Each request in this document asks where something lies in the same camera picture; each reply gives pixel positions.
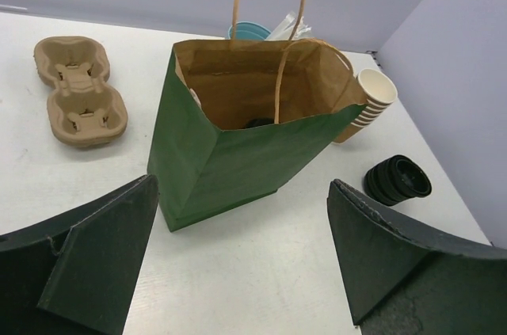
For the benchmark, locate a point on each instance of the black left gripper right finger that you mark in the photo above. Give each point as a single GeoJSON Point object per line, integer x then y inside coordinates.
{"type": "Point", "coordinates": [402, 276]}

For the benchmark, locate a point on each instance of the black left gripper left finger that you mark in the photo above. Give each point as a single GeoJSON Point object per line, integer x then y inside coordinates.
{"type": "Point", "coordinates": [76, 272]}

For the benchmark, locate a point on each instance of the brown paper bag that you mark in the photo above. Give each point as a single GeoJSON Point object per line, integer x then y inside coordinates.
{"type": "Point", "coordinates": [205, 161]}

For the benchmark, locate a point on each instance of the pulp cup carrier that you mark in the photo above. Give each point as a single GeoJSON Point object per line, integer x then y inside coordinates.
{"type": "Point", "coordinates": [195, 97]}

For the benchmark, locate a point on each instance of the stack of black cup lids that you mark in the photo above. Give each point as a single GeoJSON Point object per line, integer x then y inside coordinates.
{"type": "Point", "coordinates": [395, 180]}

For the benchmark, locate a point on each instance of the stack of pulp cup carriers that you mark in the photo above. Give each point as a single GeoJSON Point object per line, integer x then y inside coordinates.
{"type": "Point", "coordinates": [83, 109]}

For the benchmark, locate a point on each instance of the stack of brown paper cups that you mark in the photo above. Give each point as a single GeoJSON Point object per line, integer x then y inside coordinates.
{"type": "Point", "coordinates": [379, 93]}

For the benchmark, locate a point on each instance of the light blue cylindrical container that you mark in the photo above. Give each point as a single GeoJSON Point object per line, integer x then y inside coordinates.
{"type": "Point", "coordinates": [246, 30]}

